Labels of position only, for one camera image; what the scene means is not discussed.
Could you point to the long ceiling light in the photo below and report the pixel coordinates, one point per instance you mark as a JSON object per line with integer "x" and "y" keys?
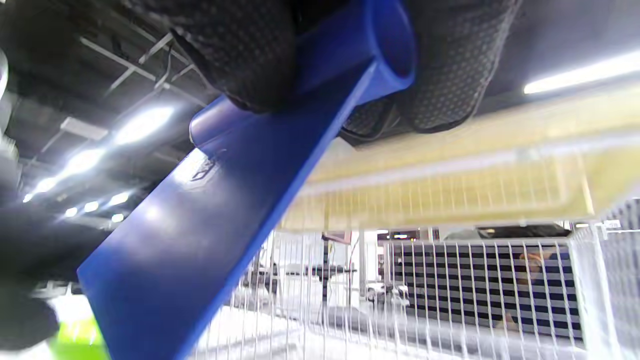
{"x": 580, "y": 75}

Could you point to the person's right hand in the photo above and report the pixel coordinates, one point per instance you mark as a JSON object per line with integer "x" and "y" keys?
{"x": 240, "y": 50}

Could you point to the green plastic bowl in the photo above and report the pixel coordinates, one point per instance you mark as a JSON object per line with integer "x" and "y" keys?
{"x": 75, "y": 342}

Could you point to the person's left hand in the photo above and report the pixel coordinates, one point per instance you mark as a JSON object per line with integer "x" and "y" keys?
{"x": 35, "y": 245}

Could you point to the blue plastic scraper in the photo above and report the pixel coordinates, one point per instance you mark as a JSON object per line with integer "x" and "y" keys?
{"x": 200, "y": 240}

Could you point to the white mesh sliding drawer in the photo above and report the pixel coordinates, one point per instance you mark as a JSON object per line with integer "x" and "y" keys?
{"x": 582, "y": 290}

